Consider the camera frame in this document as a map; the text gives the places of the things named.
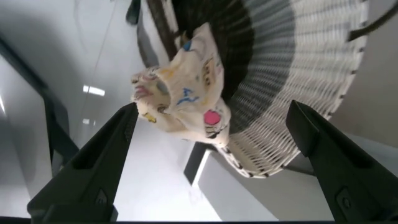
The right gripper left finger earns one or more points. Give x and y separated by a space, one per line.
77 193

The white laundry basket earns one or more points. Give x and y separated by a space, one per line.
295 93

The cream printed garment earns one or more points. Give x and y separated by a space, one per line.
189 84

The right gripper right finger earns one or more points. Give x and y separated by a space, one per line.
367 193

